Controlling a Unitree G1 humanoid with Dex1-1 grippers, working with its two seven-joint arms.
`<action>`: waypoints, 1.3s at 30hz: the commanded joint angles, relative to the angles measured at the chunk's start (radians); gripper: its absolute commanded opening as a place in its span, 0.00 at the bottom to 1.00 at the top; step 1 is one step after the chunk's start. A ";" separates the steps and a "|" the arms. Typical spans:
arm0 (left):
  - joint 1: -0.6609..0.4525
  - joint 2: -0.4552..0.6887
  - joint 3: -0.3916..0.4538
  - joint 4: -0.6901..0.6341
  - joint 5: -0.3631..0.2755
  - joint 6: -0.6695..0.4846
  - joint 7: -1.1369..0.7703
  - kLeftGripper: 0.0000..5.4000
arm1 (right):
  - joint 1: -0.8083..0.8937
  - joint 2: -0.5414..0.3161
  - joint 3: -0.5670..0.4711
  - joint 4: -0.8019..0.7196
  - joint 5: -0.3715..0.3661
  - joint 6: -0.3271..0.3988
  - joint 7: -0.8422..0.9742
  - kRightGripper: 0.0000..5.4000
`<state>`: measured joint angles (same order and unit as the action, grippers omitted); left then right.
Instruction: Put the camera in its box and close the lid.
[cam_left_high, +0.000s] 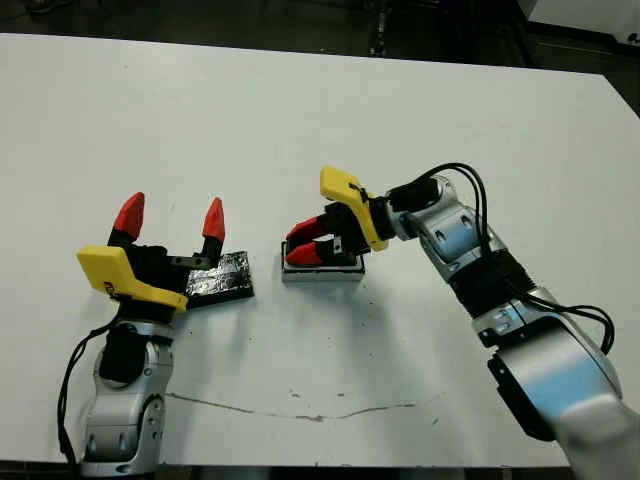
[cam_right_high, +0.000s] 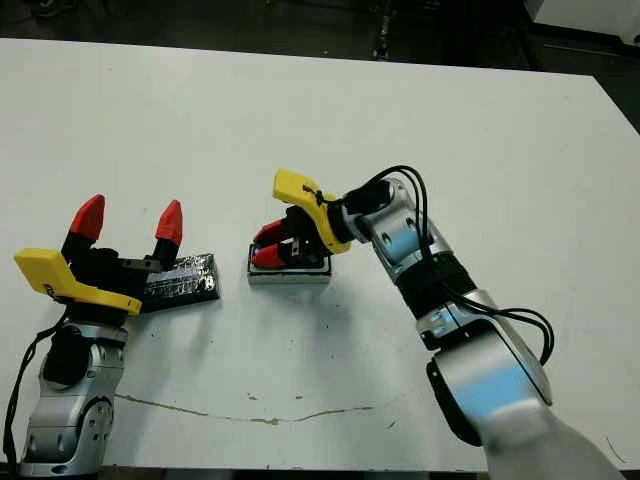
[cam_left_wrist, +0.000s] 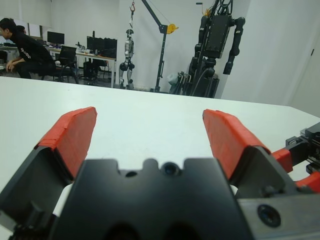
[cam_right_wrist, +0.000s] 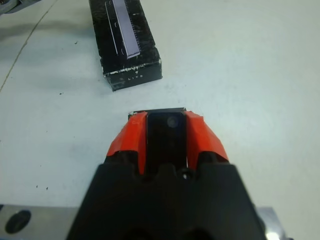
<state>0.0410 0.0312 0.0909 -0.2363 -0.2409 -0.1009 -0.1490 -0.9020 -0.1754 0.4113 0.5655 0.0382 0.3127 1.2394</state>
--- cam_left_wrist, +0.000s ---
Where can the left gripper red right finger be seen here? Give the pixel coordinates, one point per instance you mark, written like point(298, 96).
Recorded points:
point(230, 140)

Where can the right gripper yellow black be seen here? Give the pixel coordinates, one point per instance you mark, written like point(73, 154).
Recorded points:
point(313, 145)

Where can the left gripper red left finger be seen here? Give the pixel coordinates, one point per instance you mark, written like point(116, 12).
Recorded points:
point(67, 140)

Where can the black office chair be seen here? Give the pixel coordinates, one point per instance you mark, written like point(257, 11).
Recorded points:
point(67, 53)
point(95, 70)

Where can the grey folded cart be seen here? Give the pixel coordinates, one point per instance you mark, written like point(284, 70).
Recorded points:
point(181, 82)

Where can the white office desk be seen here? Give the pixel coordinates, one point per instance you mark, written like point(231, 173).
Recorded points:
point(101, 57)

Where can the person in black shirt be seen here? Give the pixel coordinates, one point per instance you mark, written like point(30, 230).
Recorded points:
point(27, 52)

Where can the black desk monitor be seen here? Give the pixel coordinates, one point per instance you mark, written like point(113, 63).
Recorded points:
point(95, 43)
point(110, 47)

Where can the small black monitor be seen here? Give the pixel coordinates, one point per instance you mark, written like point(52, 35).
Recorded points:
point(55, 38)

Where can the black humanoid robot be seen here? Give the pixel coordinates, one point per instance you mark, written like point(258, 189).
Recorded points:
point(216, 37)

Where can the silver humanoid robot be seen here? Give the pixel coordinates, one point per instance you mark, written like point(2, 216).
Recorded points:
point(128, 50)

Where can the black hoist crane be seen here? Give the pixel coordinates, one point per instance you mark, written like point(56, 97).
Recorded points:
point(162, 55)

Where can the person with dark hair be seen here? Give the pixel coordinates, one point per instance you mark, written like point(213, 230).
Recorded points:
point(22, 28)

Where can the yellow crane winch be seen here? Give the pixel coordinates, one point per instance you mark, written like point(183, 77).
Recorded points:
point(172, 28)

